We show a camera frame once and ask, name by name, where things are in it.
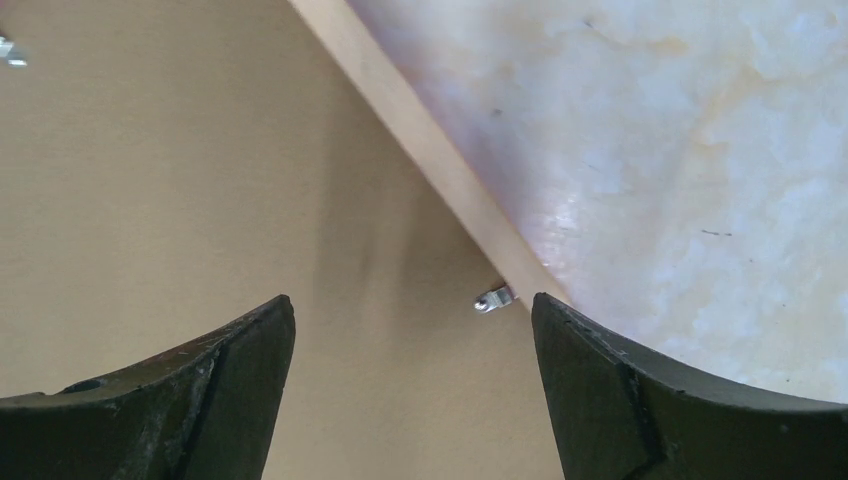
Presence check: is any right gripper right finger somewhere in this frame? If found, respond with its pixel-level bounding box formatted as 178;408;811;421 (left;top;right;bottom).
532;293;847;479

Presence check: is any metal retaining clip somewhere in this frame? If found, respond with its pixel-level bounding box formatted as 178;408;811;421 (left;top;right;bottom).
0;33;28;68
473;284;516;314

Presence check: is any wooden picture frame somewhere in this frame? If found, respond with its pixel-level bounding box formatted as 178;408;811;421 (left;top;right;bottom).
292;1;568;306

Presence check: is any brown cardboard backing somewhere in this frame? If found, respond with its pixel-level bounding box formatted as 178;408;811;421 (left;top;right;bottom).
1;1;562;479

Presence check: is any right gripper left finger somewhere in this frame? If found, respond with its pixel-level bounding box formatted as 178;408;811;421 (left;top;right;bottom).
1;295;296;479

